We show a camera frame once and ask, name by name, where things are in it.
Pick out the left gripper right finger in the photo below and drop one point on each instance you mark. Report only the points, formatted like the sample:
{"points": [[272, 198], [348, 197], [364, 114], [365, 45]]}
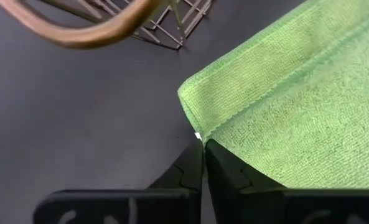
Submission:
{"points": [[265, 208]]}

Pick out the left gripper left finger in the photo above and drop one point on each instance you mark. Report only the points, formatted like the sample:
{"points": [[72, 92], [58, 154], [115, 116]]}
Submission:
{"points": [[125, 208]]}

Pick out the green microfiber towel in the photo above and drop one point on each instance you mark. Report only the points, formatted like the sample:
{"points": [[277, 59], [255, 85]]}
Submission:
{"points": [[296, 109]]}

